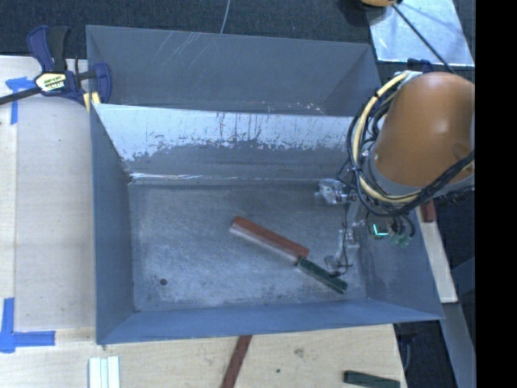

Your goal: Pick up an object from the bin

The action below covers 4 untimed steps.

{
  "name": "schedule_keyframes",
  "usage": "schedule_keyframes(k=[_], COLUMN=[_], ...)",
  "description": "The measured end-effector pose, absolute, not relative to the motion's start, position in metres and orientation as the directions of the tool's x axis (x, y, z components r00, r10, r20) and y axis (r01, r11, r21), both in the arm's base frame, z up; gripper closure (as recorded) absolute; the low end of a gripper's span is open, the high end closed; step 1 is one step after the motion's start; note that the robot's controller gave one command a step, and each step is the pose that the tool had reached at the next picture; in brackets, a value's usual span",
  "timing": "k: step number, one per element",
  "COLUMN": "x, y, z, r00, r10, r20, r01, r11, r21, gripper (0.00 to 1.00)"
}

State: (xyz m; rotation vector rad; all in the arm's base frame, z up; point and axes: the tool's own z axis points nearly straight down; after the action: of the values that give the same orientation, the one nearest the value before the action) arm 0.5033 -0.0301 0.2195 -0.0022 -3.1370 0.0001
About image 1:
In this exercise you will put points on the dark green flat block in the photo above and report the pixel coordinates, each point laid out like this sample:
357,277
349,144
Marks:
369,379
323,275

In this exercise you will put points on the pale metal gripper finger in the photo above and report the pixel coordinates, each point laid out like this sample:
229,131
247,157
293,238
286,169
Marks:
349,241
332,191

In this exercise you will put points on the grey metal bin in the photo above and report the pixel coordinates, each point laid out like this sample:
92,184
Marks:
194,237

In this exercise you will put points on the red-brown flat block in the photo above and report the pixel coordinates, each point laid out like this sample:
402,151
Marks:
270,239
236,362
428,212

